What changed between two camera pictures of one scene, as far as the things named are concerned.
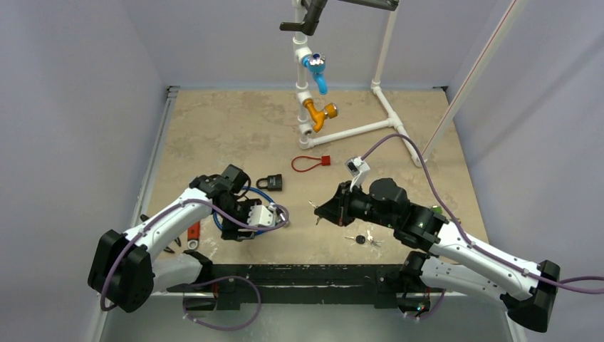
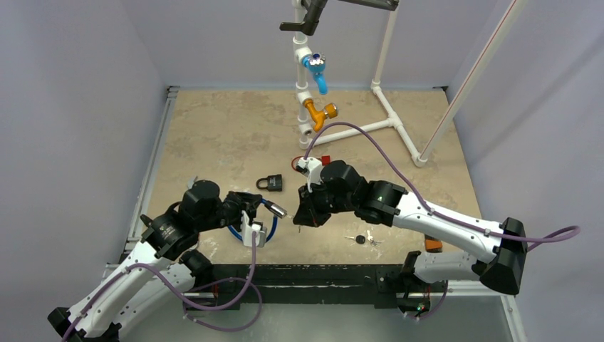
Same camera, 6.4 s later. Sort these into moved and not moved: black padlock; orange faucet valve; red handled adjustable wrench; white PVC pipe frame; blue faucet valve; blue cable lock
Moved: red handled adjustable wrench; blue cable lock
Not moved: orange faucet valve; blue faucet valve; white PVC pipe frame; black padlock
